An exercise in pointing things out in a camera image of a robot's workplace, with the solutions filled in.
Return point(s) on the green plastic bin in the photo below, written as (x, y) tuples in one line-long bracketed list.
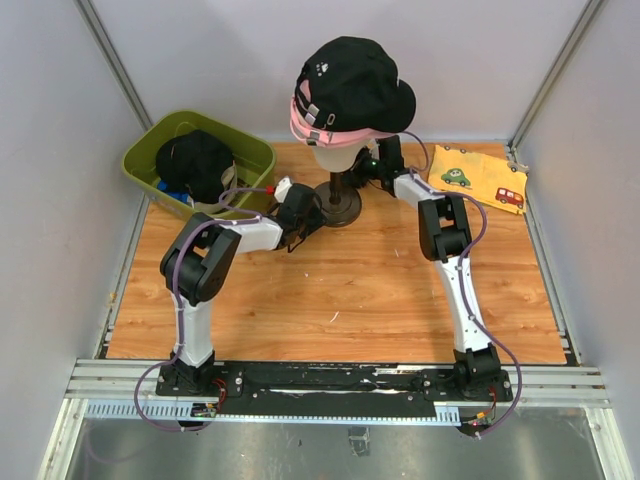
[(255, 161)]

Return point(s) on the aluminium frame post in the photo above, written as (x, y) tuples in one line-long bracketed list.
[(101, 37), (571, 44)]

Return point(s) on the pink baseball cap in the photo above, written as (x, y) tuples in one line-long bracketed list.
[(312, 136)]

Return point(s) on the white mannequin head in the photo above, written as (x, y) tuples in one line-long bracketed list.
[(337, 159)]

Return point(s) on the black cap white logo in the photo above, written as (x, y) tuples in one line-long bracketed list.
[(355, 84)]

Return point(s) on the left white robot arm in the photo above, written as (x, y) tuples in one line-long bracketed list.
[(196, 266)]

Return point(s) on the left aluminium frame post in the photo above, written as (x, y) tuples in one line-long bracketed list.
[(101, 37)]

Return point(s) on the grey slotted cable duct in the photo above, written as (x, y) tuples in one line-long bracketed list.
[(197, 411)]

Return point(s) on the black cap gold logo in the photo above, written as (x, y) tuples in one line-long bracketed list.
[(302, 99), (183, 158)]

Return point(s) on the right aluminium frame post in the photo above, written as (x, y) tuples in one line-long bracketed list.
[(571, 44)]

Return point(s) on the beige and black cap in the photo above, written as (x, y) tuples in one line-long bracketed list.
[(210, 191)]

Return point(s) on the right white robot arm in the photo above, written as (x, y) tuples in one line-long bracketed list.
[(445, 239)]

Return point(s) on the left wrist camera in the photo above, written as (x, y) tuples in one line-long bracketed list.
[(280, 190)]

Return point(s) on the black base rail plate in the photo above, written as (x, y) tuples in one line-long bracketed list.
[(270, 387)]

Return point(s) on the yellow cartoon car cloth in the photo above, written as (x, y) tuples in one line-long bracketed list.
[(493, 181)]

